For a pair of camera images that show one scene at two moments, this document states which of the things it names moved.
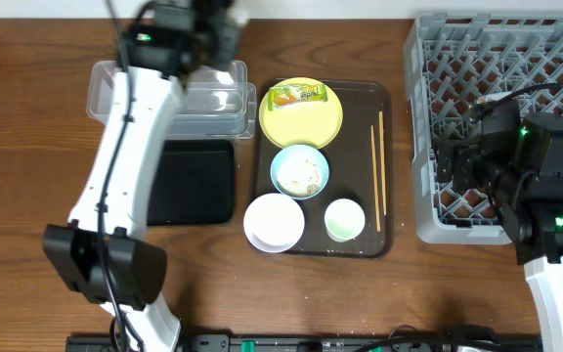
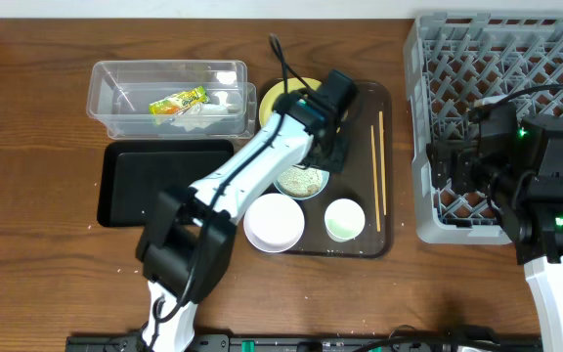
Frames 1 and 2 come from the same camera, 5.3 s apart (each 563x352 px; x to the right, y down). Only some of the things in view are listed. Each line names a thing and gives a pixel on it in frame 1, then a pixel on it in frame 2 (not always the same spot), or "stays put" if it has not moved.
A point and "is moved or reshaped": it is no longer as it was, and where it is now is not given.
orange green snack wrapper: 295,94 is moved or reshaped
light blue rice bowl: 300,172 stays put
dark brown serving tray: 360,156 stays put
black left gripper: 233,37 → 332,153
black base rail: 318,343 stays put
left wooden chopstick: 375,180 stays put
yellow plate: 318,120 is moved or reshaped
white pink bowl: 274,223 stays put
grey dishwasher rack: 454,61 stays put
